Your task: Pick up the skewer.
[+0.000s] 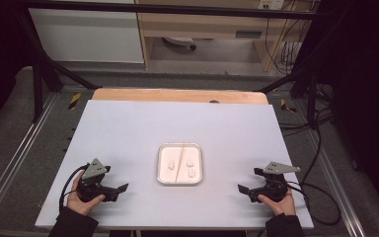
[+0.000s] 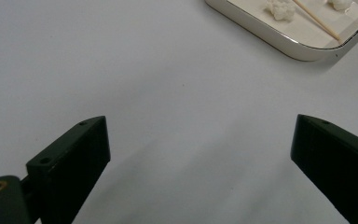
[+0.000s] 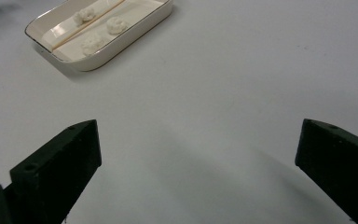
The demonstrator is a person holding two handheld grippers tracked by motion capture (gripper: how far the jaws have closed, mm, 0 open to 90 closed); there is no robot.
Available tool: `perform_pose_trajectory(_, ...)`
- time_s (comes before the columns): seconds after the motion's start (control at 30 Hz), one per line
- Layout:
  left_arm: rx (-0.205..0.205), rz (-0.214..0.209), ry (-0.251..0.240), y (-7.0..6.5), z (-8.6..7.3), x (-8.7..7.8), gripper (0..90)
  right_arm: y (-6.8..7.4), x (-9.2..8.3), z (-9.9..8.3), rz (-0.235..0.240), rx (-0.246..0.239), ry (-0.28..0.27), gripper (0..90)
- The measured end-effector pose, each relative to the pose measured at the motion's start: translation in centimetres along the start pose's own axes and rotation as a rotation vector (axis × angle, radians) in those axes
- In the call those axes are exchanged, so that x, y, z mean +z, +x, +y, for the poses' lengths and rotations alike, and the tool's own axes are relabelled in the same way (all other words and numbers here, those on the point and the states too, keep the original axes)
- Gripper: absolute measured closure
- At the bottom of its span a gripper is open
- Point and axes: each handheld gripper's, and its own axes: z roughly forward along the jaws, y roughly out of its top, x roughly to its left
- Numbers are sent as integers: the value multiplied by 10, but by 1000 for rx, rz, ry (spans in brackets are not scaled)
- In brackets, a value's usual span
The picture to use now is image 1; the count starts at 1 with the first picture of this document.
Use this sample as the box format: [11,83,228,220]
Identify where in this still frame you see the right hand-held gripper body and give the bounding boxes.
[248,161,301,203]

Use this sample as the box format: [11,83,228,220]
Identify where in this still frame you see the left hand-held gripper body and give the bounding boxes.
[75,158,119,203]

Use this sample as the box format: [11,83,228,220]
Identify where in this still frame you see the square white tray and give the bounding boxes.
[156,141,204,186]

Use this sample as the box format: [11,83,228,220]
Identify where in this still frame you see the person's right hand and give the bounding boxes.
[258,189,297,217]

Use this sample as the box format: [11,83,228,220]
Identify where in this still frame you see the person's left hand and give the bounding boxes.
[66,171,107,217]

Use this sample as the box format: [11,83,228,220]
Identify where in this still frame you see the yellow black hazard tape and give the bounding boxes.
[279,98,297,114]
[67,92,82,111]

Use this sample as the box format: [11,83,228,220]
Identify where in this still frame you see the wooden table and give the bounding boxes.
[91,87,269,106]

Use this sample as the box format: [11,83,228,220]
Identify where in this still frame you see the white cabinet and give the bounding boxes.
[29,7,145,64]

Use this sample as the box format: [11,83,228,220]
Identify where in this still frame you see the office chair base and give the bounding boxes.
[162,36,198,51]

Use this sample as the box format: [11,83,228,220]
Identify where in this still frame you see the light wooden desk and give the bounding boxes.
[134,0,321,72]

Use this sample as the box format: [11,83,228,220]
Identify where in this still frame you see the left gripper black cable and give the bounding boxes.
[58,164,90,213]

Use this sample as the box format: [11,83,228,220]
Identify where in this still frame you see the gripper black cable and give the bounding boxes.
[58,164,90,213]
[285,180,342,227]

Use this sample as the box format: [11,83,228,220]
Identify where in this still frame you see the black cables on floor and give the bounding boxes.
[277,83,337,137]

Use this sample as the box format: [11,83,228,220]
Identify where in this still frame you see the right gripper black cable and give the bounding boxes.
[285,180,342,227]

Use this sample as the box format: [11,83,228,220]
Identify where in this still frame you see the aluminium floor rail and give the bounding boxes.
[304,129,367,237]
[0,93,59,225]

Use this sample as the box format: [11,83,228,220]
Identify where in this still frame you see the hanging black cables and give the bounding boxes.
[265,0,312,76]

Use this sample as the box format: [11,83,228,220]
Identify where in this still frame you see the white wall power outlet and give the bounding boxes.
[258,0,285,11]

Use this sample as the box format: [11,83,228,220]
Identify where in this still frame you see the black metal frame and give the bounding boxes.
[13,0,330,123]

